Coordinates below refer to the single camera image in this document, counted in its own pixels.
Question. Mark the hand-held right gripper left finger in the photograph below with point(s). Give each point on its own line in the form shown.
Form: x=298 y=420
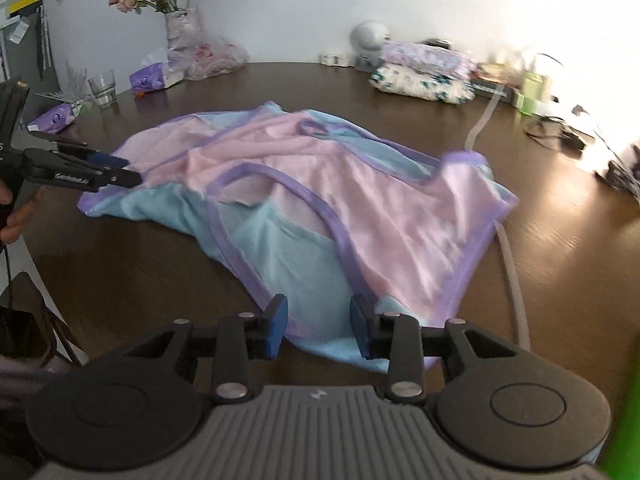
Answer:
x=277 y=327

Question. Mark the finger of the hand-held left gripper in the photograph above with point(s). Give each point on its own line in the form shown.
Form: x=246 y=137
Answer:
x=107 y=162
x=117 y=178

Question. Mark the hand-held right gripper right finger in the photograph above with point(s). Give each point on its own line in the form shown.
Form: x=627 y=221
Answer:
x=359 y=327

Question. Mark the pink and blue garment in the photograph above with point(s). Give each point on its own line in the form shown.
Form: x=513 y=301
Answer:
x=320 y=195

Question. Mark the person's left hand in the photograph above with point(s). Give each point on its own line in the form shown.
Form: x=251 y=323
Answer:
x=17 y=220

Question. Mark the purple tissue packet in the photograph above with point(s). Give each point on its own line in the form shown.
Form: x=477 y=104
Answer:
x=52 y=120

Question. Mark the grey metal cabinet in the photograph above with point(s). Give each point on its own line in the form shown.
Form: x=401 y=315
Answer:
x=35 y=55

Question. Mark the silvery leaf sprig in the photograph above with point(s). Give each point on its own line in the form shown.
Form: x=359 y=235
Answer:
x=75 y=82

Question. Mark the clear drinking glass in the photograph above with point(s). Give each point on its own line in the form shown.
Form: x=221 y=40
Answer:
x=103 y=90

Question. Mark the purple tissue box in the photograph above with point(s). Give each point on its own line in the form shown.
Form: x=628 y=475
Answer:
x=147 y=77

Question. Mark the clear plastic bag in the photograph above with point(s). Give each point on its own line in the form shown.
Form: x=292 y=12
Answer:
x=215 y=57

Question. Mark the patterned flower vase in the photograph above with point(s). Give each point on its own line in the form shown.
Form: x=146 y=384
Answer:
x=177 y=27

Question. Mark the dark chair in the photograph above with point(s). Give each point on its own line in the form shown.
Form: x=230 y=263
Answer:
x=30 y=320

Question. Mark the white plastic clips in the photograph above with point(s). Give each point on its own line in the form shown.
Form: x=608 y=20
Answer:
x=335 y=59

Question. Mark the folded white floral garment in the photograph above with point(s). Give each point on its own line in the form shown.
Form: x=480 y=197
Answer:
x=420 y=85

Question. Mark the folded purple floral garment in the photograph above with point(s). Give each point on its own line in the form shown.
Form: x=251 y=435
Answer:
x=425 y=55

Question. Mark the green object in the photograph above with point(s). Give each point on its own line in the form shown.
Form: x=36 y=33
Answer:
x=625 y=420

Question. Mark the white round speaker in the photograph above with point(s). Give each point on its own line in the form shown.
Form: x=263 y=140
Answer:
x=367 y=37

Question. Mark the yellow flat packet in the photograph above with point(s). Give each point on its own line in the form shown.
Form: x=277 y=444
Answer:
x=497 y=71

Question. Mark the green spray bottle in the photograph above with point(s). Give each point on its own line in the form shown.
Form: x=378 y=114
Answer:
x=531 y=85

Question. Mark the yellow black wall sign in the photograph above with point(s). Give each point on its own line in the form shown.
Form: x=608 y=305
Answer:
x=22 y=4

